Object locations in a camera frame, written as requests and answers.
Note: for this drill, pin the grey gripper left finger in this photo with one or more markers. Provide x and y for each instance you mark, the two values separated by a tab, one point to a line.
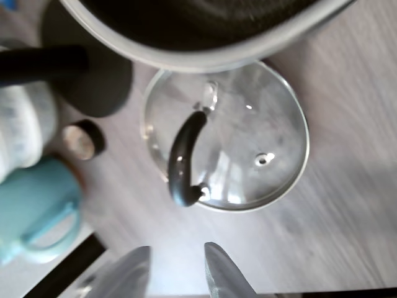
127	276

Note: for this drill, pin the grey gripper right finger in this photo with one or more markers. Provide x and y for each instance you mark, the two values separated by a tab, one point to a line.
223	279

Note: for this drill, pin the steel pot with black interior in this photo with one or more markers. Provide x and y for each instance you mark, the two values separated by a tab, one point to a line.
186	21

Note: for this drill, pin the teal ceramic mug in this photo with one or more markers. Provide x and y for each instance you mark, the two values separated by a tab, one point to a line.
31	192

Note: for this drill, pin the small black brass cap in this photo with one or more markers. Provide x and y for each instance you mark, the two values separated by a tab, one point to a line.
90	136

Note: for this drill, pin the white cloth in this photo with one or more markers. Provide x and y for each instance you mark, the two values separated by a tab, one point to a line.
21	124

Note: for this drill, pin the black round stand with pole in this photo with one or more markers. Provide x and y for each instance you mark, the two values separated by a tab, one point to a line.
102	90

